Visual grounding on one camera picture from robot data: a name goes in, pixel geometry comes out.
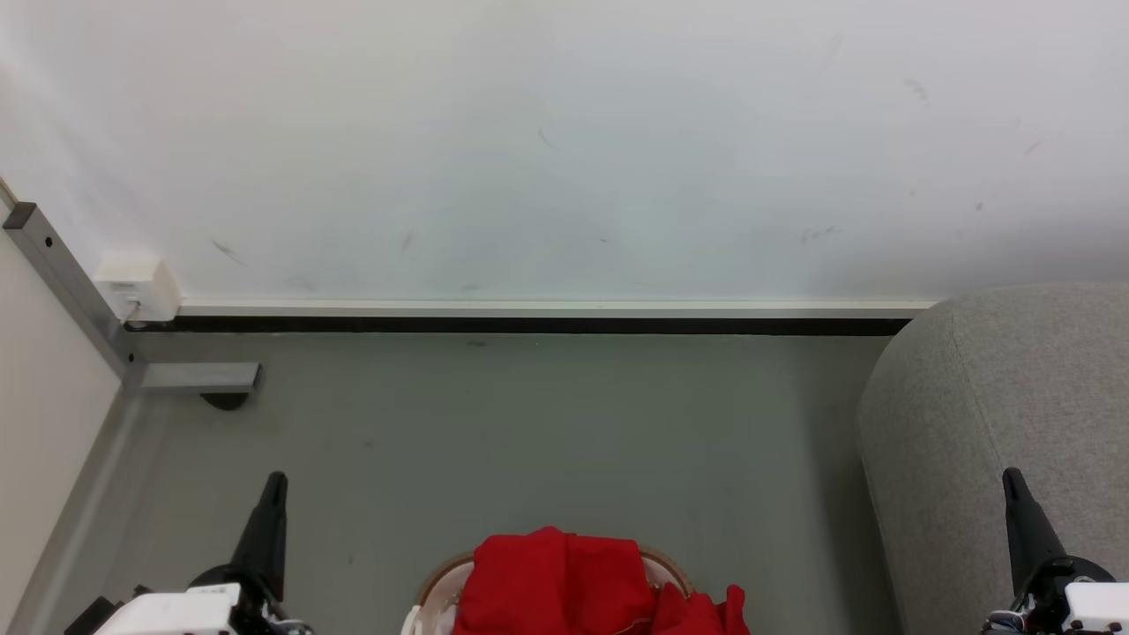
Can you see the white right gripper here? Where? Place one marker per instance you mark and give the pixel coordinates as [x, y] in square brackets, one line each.
[1089, 608]

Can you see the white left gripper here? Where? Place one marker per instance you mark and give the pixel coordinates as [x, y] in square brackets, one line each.
[176, 610]

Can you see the red garment with white trim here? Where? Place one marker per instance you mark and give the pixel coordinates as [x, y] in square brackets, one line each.
[564, 586]

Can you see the grey fabric sofa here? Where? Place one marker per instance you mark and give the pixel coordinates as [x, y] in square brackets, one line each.
[988, 414]

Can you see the black caster wheel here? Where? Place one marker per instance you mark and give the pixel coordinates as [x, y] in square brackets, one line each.
[225, 401]

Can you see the white laundry basket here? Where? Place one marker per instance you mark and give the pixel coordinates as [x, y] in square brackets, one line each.
[438, 607]

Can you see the grey metal partition foot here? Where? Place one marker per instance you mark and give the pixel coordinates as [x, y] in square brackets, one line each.
[66, 278]

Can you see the black and white baseboard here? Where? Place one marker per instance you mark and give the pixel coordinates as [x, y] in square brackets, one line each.
[529, 324]

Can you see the white wall socket box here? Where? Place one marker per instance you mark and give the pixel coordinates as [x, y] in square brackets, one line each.
[137, 284]

